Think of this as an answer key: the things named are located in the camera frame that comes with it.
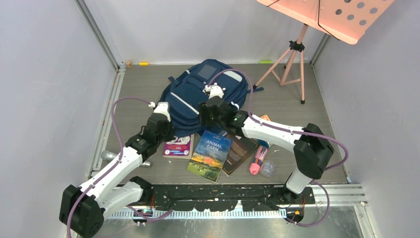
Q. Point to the green marker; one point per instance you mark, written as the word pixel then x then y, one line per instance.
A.
pixel 265 62

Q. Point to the Animal Farm book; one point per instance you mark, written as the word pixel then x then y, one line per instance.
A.
pixel 209 156

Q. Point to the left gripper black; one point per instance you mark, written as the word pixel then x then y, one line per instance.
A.
pixel 170 126

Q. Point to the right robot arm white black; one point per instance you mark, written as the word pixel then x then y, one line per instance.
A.
pixel 310 146

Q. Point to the small orange booklet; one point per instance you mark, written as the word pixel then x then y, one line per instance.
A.
pixel 265 117

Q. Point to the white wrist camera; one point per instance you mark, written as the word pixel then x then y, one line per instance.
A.
pixel 161 108
pixel 214 90

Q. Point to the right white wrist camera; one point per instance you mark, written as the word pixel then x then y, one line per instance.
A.
pixel 214 90

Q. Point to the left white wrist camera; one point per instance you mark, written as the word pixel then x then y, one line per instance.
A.
pixel 161 108

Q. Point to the clear bag of clips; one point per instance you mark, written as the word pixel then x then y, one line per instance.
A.
pixel 267 169

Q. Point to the small wooden block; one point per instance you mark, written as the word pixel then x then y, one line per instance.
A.
pixel 129 63

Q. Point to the purple paperback book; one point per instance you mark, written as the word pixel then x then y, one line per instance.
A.
pixel 179 147

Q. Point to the silver metal bottle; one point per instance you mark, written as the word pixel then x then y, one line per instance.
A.
pixel 109 156

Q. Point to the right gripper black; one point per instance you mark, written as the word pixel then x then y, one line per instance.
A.
pixel 204 110

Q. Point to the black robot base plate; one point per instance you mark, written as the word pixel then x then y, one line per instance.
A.
pixel 223 197

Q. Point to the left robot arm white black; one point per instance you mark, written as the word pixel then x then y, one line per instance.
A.
pixel 84 208

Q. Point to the navy blue backpack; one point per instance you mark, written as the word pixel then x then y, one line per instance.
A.
pixel 186 92

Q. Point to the dark brown hardcover book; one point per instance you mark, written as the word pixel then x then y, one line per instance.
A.
pixel 240 150

